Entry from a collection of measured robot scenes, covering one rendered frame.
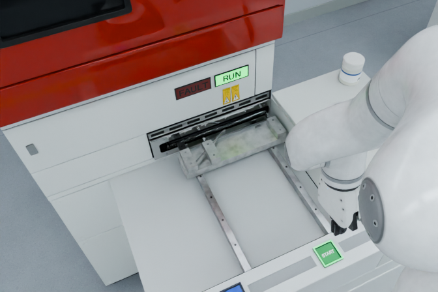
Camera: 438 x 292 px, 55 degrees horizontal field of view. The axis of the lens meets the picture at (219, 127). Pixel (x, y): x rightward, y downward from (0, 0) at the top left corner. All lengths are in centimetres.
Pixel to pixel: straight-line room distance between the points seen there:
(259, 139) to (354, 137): 80
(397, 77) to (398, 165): 16
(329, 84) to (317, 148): 84
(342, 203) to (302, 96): 65
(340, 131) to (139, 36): 58
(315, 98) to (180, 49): 55
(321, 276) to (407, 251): 77
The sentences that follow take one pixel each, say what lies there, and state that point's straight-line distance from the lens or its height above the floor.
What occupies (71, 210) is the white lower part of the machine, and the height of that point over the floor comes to 73.
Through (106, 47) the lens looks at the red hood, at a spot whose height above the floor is 137.
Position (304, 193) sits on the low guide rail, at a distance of 134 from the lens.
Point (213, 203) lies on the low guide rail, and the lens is 131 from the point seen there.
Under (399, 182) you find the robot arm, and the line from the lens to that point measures 34.
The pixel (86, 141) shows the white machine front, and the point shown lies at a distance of 131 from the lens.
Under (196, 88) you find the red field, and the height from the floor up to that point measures 110.
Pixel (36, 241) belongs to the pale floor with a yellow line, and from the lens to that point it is 244.
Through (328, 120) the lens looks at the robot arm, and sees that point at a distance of 68.
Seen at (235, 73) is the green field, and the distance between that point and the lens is 132.
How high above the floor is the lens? 197
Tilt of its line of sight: 49 degrees down
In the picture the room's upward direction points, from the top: 4 degrees counter-clockwise
